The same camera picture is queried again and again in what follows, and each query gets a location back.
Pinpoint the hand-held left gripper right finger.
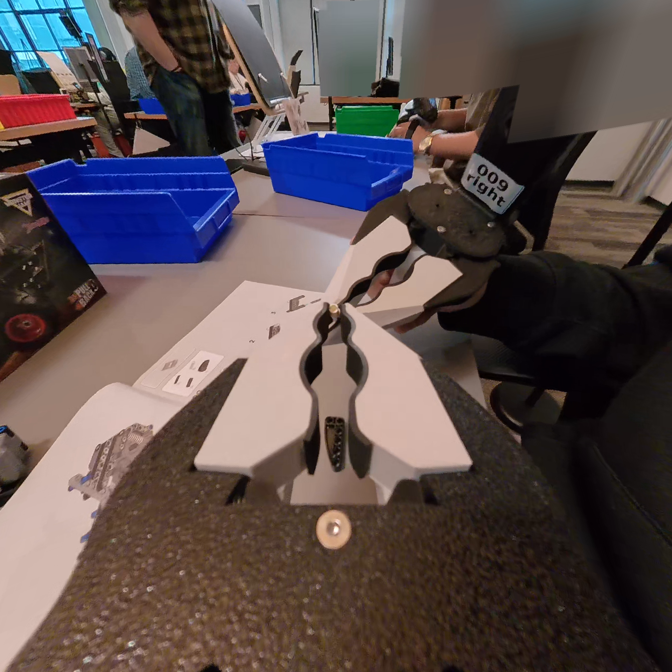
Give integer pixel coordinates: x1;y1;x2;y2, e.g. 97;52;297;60
340;303;474;506

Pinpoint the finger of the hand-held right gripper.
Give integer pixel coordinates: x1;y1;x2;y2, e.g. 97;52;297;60
341;252;465;330
328;218;414;305

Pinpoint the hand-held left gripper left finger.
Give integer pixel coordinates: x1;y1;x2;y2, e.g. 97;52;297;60
194;303;329;505

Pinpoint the another person's forearm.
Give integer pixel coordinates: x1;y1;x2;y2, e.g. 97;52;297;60
387;93;491;159

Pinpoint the grey desk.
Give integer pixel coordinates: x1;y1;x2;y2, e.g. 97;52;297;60
0;144;487;506

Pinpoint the wooden side desk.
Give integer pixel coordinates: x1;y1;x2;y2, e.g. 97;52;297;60
0;117;99;165

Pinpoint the person's right hand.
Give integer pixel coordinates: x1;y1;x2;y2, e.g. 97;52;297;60
367;270;423;335

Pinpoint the black toy brick piece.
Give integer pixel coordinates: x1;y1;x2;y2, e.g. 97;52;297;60
324;416;348;472

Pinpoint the open instruction booklet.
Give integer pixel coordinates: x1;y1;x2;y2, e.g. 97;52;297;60
0;281;379;631

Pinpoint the black office chair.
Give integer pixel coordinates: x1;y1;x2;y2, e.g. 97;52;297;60
474;130;672;435

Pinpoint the green plastic bin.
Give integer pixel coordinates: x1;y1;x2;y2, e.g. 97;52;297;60
334;105;401;138

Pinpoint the black flat tray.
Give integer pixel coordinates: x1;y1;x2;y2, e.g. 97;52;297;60
225;155;272;177

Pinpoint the white metal stand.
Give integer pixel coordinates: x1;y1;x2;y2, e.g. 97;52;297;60
251;93;312;159

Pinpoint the large blue plastic bin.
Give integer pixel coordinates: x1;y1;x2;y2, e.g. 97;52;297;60
26;156;241;265

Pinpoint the black board on wooden easel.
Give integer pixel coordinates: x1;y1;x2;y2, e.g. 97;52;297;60
210;0;294;115

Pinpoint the person's black clothing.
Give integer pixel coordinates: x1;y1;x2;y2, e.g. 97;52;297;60
525;346;672;672

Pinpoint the black toy truck box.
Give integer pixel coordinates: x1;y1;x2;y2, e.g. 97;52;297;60
0;173;108;383

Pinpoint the red plastic bin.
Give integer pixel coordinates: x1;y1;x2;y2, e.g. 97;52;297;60
0;93;78;130

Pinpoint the window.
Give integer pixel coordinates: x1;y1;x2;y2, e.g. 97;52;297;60
0;0;100;70

